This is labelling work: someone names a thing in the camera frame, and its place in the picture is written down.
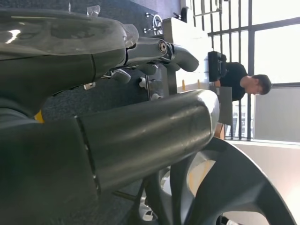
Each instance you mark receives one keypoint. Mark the standing person by window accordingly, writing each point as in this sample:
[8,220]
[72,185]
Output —
[234,80]

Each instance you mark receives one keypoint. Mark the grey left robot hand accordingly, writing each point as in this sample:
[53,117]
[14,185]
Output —
[129,146]

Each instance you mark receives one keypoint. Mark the white table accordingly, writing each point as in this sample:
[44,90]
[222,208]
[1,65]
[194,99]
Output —
[187,40]

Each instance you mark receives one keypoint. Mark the metal floor outlet box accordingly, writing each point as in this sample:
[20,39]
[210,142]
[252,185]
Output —
[90,86]

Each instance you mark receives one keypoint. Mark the black carry bag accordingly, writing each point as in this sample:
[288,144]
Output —
[216,66]

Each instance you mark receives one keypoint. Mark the chrome star stool base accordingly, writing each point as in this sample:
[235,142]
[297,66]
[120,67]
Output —
[157,23]

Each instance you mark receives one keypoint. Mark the dark window frame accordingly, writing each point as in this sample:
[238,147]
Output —
[250,46]

